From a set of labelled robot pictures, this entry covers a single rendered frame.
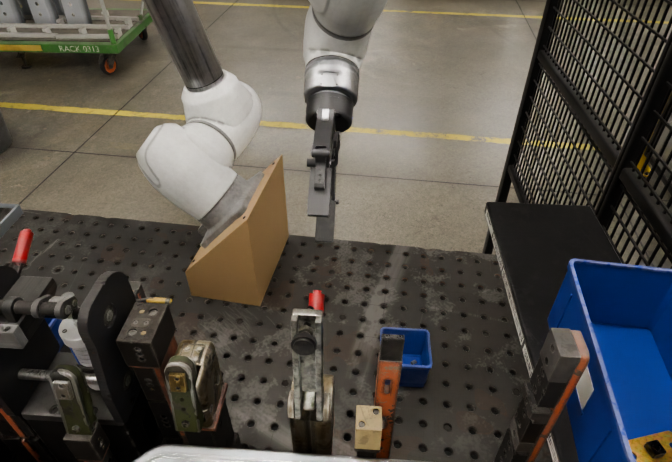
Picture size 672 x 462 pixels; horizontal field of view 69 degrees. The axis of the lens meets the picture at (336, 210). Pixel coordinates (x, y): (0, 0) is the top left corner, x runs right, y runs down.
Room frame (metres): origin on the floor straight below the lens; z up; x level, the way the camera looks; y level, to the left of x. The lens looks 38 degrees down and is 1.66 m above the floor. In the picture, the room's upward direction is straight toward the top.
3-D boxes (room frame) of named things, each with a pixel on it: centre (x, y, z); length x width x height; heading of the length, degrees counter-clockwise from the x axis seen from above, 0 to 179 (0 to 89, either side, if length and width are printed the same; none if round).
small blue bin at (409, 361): (0.63, -0.15, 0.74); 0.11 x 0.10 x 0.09; 86
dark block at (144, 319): (0.44, 0.27, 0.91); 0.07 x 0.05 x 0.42; 176
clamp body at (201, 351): (0.41, 0.21, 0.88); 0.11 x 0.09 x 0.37; 176
